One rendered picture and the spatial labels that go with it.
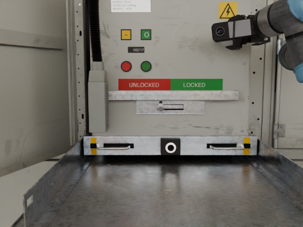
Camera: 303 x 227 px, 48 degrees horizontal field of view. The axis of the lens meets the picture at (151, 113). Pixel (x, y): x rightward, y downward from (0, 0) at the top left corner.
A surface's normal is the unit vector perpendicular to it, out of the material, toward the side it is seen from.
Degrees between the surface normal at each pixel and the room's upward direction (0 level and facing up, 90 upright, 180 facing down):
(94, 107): 90
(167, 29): 90
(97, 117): 90
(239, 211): 0
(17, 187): 90
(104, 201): 0
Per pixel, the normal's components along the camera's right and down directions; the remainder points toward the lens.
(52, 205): 0.00, -0.99
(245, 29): -0.23, 0.05
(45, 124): 0.93, 0.04
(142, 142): 0.00, 0.12
